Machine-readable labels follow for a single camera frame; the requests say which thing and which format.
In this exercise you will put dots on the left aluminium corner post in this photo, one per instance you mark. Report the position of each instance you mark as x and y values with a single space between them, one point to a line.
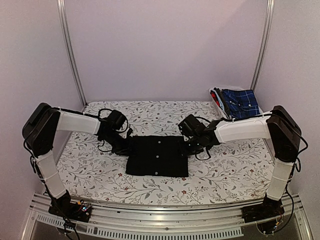
61 7

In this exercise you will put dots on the dark grey folded shirt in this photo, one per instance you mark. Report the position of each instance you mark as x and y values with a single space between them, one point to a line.
225 105

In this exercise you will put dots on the aluminium corner post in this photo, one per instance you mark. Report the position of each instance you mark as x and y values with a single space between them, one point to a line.
61 7
263 44

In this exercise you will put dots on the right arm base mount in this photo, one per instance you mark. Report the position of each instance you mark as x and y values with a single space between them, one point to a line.
270 212

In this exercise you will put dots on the floral white tablecloth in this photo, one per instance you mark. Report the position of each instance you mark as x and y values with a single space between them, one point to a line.
237 171

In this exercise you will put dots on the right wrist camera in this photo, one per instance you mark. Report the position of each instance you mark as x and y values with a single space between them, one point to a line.
191 127

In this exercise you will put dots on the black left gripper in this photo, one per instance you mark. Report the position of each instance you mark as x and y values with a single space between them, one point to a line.
125 151

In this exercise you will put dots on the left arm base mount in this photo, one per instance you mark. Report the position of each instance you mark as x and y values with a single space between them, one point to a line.
65 208

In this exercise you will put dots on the light blue folded shirt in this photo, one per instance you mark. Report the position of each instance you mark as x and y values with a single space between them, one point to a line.
221 105

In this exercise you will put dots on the blue plaid shirt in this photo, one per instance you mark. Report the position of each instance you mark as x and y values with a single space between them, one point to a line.
241 103

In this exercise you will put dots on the right aluminium corner post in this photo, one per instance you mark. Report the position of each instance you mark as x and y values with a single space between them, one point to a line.
263 44

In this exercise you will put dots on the aluminium front rail frame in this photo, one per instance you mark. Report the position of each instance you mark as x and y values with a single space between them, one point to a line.
117 221

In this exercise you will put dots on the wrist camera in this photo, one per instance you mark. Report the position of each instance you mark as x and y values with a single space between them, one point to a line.
118 122
191 127

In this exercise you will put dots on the white plastic laundry basket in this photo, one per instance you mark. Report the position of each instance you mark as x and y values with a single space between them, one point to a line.
222 112

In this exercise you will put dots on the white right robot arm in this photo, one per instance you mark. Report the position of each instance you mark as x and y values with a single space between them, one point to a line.
276 125

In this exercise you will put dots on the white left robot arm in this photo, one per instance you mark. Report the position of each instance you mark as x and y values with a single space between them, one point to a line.
40 131

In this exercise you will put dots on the red black plaid shirt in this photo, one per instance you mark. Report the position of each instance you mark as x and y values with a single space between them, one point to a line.
215 98

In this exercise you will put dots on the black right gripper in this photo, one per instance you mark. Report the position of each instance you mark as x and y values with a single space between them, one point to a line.
198 151

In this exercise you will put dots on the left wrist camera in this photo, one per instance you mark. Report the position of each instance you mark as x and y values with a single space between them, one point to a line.
118 122

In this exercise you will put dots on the black long sleeve shirt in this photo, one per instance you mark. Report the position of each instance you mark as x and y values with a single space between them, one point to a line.
157 156

